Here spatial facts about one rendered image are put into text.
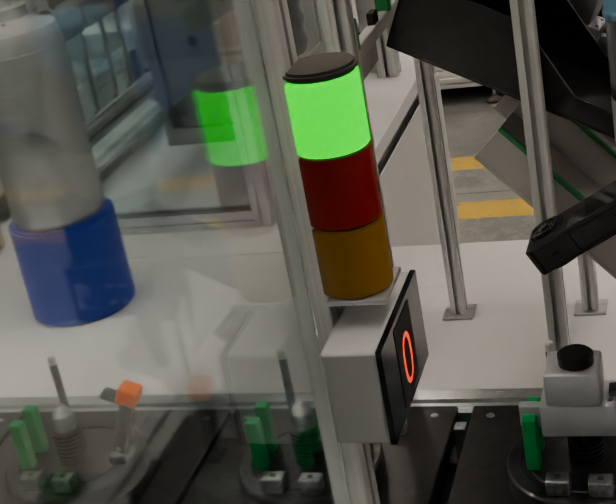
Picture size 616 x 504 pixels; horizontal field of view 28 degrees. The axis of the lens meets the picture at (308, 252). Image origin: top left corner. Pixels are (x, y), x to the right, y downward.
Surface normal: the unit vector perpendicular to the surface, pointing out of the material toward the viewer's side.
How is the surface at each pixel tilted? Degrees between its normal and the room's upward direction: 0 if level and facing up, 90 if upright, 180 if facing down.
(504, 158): 90
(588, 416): 90
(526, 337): 0
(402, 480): 0
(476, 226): 0
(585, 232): 91
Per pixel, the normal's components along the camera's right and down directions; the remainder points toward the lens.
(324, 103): 0.03, 0.39
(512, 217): -0.18, -0.90
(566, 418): -0.26, 0.43
